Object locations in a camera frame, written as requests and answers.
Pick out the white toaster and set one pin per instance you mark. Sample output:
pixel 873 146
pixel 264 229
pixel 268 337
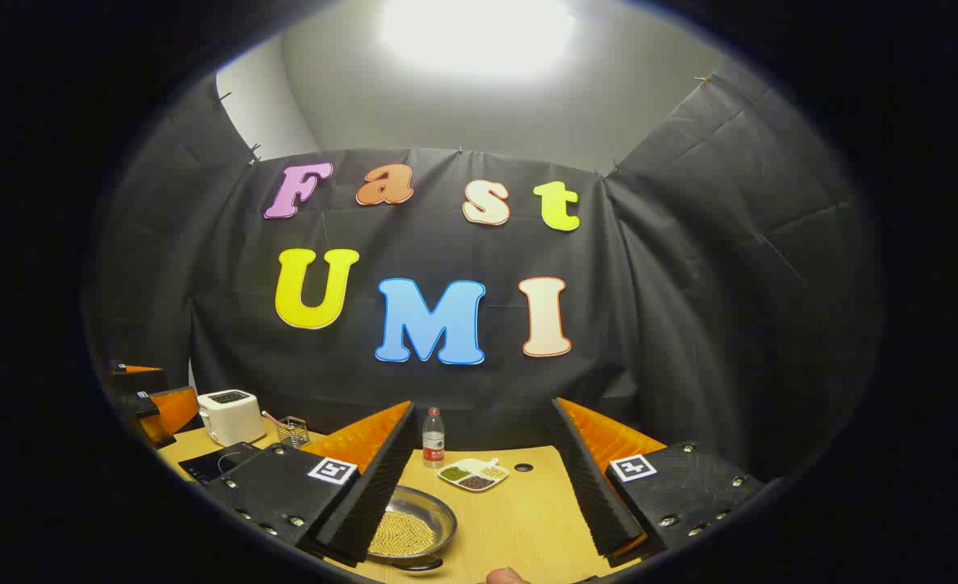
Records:
pixel 231 418

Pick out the pink stick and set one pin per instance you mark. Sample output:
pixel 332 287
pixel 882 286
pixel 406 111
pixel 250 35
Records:
pixel 271 418

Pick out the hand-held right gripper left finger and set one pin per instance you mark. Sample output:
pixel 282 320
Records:
pixel 373 503

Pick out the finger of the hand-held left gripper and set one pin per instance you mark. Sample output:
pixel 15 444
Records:
pixel 174 410
pixel 134 377

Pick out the black induction cooktop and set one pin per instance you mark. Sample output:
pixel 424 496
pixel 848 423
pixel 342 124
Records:
pixel 211 466

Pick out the heap of pale yellow beans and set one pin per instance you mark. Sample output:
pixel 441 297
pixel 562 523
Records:
pixel 492 470

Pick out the white divided dish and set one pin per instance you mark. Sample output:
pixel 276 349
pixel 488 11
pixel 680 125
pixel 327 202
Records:
pixel 466 464

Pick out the clear plastic water bottle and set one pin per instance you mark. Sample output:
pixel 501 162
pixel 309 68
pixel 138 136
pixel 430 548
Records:
pixel 433 442

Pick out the heap of green mung beans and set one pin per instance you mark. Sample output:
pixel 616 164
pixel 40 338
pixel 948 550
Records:
pixel 455 473

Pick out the pile of yellow soybeans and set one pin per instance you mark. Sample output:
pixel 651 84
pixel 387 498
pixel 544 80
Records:
pixel 401 534

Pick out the ceiling light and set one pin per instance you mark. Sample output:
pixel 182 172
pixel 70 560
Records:
pixel 478 32

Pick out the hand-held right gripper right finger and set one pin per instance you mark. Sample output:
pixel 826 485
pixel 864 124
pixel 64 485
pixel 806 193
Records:
pixel 600 495

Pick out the black backdrop cloth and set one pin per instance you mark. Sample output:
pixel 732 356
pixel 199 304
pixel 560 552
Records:
pixel 649 324

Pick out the heap of dark red beans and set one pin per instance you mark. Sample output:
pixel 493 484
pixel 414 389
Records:
pixel 476 483

